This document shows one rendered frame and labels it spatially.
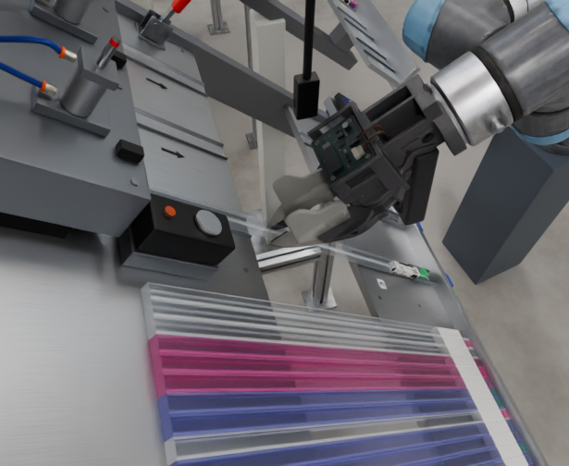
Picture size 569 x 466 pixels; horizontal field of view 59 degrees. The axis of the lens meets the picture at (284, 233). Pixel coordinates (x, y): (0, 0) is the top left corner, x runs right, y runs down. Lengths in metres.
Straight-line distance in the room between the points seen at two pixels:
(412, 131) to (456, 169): 1.50
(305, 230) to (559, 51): 0.26
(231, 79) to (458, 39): 0.33
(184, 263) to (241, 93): 0.43
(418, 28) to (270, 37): 0.51
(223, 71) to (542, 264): 1.33
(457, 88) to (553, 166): 0.84
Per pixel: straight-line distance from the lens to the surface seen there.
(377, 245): 0.72
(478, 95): 0.46
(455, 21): 0.61
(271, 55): 1.10
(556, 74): 0.47
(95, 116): 0.38
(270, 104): 0.81
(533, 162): 1.31
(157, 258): 0.39
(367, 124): 0.45
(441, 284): 0.79
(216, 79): 0.76
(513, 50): 0.47
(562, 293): 1.79
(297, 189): 0.52
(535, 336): 1.68
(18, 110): 0.36
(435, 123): 0.46
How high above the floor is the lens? 1.39
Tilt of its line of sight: 56 degrees down
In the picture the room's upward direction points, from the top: straight up
